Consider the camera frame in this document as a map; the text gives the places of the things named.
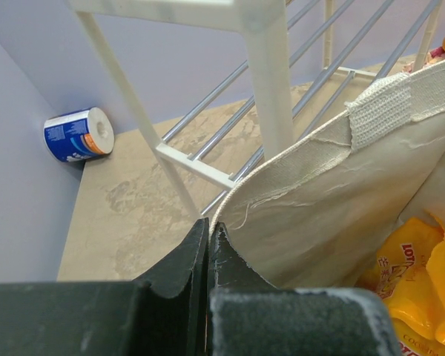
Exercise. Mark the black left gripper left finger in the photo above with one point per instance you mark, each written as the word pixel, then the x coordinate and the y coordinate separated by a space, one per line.
pixel 161 312

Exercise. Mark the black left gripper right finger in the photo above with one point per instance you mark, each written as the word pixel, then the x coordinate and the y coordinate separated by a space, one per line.
pixel 247 315

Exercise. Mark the cream canvas tote bag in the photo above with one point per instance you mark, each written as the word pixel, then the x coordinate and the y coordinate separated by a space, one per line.
pixel 315 215

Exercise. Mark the orange yellow snack bag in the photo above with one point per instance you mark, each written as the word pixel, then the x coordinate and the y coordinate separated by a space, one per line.
pixel 409 277

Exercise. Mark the blue toilet paper roll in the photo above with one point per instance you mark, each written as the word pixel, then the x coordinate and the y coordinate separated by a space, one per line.
pixel 79 135

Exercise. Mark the white metal shoe rack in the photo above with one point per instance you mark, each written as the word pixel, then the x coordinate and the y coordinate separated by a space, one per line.
pixel 264 27

